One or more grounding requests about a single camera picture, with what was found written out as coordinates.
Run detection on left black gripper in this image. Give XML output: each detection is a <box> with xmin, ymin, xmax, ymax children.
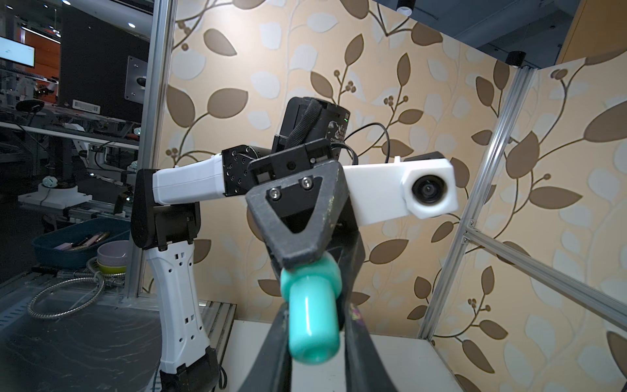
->
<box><xmin>246</xmin><ymin>139</ymin><xmax>359</xmax><ymax>271</ymax></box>

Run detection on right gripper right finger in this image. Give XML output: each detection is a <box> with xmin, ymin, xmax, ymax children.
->
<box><xmin>337</xmin><ymin>231</ymin><xmax>396</xmax><ymax>391</ymax></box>

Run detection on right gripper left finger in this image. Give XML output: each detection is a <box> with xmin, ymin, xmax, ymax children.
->
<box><xmin>239</xmin><ymin>302</ymin><xmax>291</xmax><ymax>392</ymax></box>

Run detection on green stamp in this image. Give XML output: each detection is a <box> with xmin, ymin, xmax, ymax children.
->
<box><xmin>280</xmin><ymin>252</ymin><xmax>342</xmax><ymax>365</ymax></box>

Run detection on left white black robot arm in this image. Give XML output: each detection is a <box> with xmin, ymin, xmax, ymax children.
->
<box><xmin>132</xmin><ymin>97</ymin><xmax>360</xmax><ymax>391</ymax></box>

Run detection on stacked bowls outside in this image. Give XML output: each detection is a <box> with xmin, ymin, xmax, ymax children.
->
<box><xmin>96</xmin><ymin>240</ymin><xmax>131</xmax><ymax>274</ymax></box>

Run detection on teal storage bin outside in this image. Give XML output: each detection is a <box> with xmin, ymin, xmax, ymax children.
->
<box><xmin>32</xmin><ymin>218</ymin><xmax>131</xmax><ymax>270</ymax></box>

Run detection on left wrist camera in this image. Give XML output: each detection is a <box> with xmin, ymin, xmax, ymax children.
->
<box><xmin>343</xmin><ymin>155</ymin><xmax>459</xmax><ymax>227</ymax></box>

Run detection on aluminium frame post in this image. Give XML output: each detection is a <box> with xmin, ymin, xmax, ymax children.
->
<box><xmin>121</xmin><ymin>0</ymin><xmax>178</xmax><ymax>300</ymax></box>

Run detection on metal flexible hose outside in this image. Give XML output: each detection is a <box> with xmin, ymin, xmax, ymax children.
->
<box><xmin>26</xmin><ymin>256</ymin><xmax>128</xmax><ymax>320</ymax></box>

